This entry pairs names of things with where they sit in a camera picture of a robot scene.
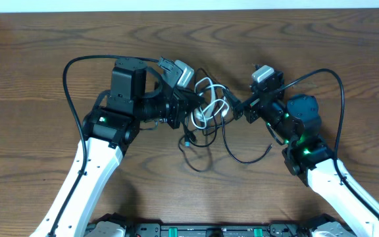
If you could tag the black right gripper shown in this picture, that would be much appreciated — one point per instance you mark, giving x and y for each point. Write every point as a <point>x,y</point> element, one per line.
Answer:
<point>251,106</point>

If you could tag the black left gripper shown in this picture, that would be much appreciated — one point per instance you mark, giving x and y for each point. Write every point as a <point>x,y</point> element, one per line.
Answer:
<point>177,99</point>

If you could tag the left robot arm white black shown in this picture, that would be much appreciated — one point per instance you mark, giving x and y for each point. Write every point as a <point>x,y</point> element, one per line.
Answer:
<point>138,93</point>

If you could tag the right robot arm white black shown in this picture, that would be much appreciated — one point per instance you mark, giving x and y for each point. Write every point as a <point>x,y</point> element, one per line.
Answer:
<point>295,124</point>

